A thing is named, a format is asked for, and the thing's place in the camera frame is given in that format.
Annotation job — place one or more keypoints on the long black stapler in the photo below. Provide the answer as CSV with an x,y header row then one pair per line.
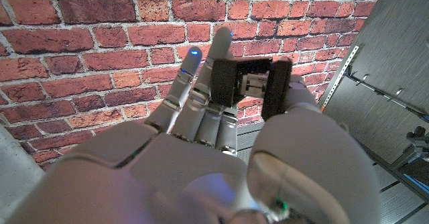
x,y
228,83

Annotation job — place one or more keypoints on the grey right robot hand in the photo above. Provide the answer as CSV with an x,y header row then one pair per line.
x,y
167,183

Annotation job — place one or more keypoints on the printed brick wall backdrop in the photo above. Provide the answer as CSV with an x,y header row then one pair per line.
x,y
100,33

